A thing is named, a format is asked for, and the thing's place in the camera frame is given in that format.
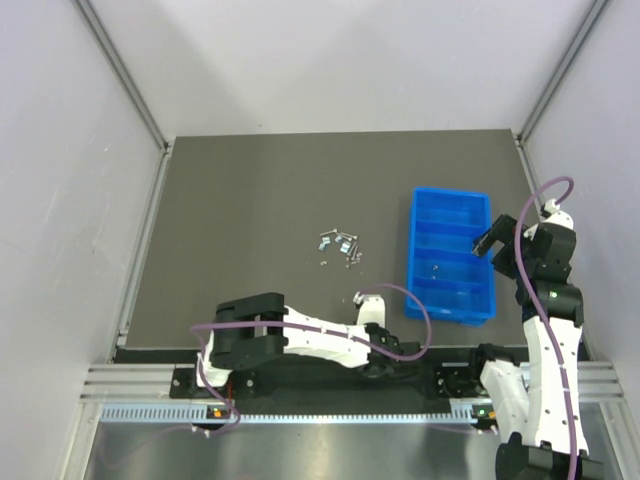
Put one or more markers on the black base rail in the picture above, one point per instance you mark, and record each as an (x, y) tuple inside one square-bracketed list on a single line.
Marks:
[(296, 384)]

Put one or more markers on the grey slotted cable duct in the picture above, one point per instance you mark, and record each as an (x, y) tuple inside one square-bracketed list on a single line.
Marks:
[(456, 412)]

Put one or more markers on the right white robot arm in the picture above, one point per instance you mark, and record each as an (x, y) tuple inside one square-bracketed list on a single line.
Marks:
[(536, 410)]

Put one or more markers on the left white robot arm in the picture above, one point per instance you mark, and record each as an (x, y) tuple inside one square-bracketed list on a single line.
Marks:
[(253, 331)]

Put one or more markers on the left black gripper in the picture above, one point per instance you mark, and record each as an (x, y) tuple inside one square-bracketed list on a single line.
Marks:
[(407, 348)]

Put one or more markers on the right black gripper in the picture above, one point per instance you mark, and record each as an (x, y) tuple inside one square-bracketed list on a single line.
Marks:
[(498, 236)]

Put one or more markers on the aluminium frame post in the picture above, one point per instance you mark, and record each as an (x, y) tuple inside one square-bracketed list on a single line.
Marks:
[(567, 59), (91, 19)]

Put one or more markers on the right aluminium frame post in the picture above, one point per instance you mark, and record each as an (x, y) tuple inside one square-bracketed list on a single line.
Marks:
[(567, 59)]

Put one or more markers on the left aluminium frame post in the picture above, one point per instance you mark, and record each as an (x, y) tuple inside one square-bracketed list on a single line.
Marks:
[(91, 19)]

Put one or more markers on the blue compartment bin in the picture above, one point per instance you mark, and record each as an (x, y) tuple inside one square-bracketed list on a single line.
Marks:
[(442, 226)]

